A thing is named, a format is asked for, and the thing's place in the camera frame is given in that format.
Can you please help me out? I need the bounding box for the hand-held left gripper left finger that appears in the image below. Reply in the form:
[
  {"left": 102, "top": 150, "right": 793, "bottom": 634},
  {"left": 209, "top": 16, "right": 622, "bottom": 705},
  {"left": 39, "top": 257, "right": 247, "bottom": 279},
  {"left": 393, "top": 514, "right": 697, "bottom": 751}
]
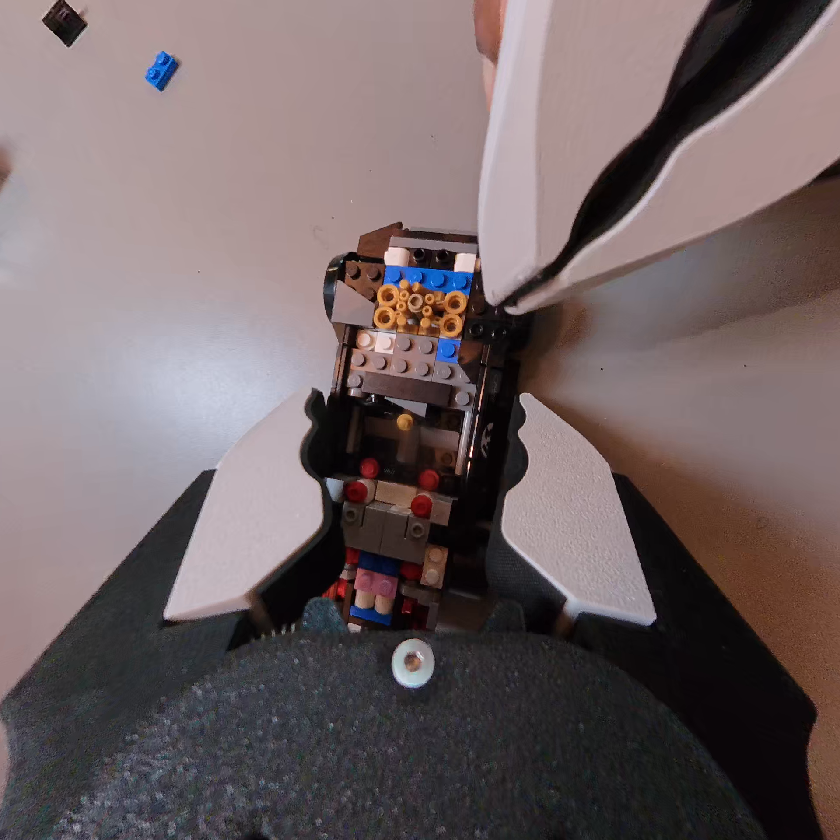
[{"left": 163, "top": 387, "right": 345, "bottom": 632}]

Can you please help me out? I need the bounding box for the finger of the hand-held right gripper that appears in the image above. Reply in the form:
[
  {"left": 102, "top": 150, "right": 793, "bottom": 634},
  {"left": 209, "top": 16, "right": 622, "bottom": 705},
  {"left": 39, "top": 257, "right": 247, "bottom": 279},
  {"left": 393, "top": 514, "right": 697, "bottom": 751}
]
[
  {"left": 478, "top": 0, "right": 714, "bottom": 309},
  {"left": 504, "top": 0, "right": 840, "bottom": 317}
]

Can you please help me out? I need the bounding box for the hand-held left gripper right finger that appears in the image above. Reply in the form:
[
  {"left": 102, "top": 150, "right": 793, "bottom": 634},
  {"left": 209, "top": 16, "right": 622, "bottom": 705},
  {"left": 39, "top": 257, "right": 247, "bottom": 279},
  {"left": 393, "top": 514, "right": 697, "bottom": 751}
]
[{"left": 489, "top": 392, "right": 658, "bottom": 636}]

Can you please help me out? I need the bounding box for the black lego car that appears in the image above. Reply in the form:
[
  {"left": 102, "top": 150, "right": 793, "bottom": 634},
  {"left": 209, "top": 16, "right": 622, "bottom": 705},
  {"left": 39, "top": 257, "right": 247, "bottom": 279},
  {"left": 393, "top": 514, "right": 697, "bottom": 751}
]
[{"left": 322, "top": 222, "right": 534, "bottom": 634}]

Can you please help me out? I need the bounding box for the blue lego plate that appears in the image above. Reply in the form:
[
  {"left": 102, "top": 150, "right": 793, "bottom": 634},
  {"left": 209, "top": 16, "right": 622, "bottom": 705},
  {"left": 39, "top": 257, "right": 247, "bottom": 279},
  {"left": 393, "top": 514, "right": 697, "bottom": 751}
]
[{"left": 144, "top": 51, "right": 181, "bottom": 93}]

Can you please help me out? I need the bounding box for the black lego piece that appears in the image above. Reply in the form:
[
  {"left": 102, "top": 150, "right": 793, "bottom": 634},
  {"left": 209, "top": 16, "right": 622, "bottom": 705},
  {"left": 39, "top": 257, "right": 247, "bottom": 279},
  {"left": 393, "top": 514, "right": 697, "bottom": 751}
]
[{"left": 41, "top": 0, "right": 88, "bottom": 48}]

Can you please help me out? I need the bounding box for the person's right hand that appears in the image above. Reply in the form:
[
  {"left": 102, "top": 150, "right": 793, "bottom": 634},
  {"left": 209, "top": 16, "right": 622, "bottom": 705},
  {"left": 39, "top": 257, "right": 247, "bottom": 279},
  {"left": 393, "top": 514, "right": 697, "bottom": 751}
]
[{"left": 472, "top": 0, "right": 506, "bottom": 109}]

